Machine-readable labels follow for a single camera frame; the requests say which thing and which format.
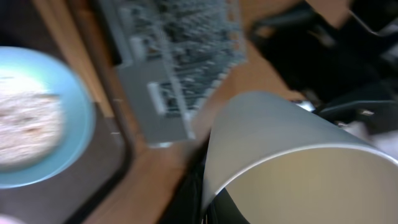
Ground dark brown serving tray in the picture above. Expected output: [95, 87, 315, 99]
[1, 1, 131, 223]

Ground grey dishwasher rack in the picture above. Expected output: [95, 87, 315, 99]
[97, 0, 246, 147]

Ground pink white bowl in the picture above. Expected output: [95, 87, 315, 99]
[0, 215, 25, 224]

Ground light blue bowl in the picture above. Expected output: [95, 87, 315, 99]
[1, 46, 96, 189]

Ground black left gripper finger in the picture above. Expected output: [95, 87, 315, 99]
[157, 138, 249, 224]

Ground wooden chopstick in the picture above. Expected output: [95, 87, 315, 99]
[33, 0, 114, 118]

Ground pale green cup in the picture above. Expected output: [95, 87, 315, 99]
[201, 91, 397, 223]

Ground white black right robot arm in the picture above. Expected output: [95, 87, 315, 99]
[160, 1, 397, 224]

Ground rice leftovers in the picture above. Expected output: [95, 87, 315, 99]
[1, 75, 65, 170]

